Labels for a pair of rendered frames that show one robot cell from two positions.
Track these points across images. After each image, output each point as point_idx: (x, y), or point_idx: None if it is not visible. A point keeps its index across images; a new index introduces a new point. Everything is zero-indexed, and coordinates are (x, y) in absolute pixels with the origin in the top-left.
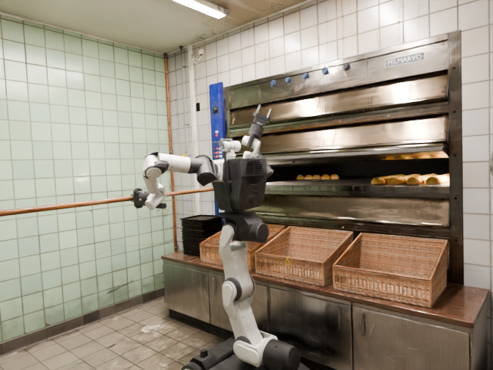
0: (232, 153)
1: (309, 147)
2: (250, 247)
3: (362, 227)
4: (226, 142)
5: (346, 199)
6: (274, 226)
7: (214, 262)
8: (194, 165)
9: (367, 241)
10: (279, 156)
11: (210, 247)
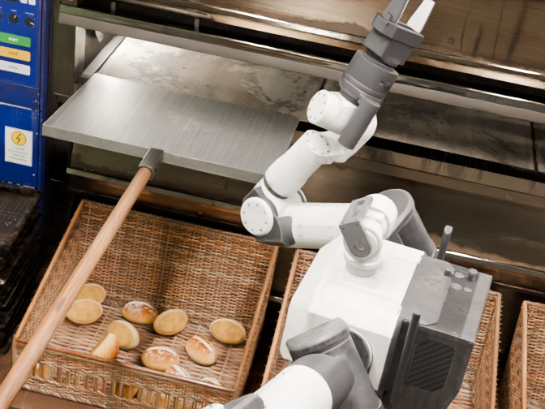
0: (379, 255)
1: (423, 40)
2: (143, 290)
3: (526, 281)
4: (379, 237)
5: (497, 204)
6: (237, 240)
7: (77, 397)
8: (339, 401)
9: (538, 326)
10: (331, 70)
11: (66, 356)
